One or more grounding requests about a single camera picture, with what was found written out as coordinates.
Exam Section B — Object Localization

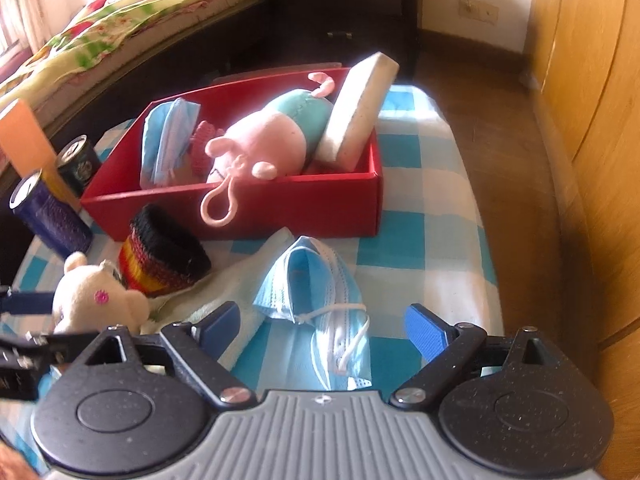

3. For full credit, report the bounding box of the black drink can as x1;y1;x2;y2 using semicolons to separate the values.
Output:
55;135;103;198

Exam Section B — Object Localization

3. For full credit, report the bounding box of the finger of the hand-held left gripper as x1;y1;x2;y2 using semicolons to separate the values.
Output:
0;330;101;403
0;285;57;317

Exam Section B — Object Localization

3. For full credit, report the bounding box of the wall power socket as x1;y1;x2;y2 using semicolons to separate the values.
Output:
459;0;500;25

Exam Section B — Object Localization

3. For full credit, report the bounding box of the dark wooden nightstand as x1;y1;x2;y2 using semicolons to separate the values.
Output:
265;0;420;78

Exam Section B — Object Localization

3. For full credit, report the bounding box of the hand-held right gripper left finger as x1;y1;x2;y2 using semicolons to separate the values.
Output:
62;301;258;407

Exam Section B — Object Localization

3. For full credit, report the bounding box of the black striped wristband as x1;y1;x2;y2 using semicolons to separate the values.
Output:
117;203;212;295

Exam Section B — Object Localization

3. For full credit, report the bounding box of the red cardboard box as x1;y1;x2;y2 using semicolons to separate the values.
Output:
80;66;385;241

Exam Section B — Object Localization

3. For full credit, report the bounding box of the floral quilt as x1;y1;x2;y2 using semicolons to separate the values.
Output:
0;0;263;116

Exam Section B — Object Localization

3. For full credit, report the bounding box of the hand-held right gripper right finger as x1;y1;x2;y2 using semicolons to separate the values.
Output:
390;302;576;408

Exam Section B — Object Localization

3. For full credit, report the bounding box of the pink hair scrunchie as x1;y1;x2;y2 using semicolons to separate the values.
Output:
190;120;226;173

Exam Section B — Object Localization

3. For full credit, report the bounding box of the wooden wardrobe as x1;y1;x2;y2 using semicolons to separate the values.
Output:
520;0;640;376

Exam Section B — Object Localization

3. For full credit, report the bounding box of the cream teddy bear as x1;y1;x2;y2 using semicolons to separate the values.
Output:
51;251;149;335

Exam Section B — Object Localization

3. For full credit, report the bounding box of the dark wooden bed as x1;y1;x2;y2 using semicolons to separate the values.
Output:
0;0;273;146

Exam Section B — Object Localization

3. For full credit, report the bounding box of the pale curtain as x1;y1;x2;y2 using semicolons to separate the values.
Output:
0;0;86;51

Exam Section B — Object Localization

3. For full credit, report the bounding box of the blue white checkered cloth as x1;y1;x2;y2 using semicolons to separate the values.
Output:
0;84;503;461

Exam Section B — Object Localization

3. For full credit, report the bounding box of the pale green white towel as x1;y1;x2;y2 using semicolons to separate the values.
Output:
140;226;296;371

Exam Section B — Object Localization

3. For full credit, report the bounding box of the pink teal plush pig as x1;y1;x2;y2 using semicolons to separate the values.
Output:
200;71;337;226

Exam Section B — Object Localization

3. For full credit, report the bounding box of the white cleaning sponge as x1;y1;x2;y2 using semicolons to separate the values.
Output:
317;51;401;171

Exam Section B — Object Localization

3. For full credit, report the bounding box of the blue face mask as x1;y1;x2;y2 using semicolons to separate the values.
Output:
252;235;373;391
160;99;202;181
141;105;173;189

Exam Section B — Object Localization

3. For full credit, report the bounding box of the blue drink can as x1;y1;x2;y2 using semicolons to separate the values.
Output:
9;169;94;259

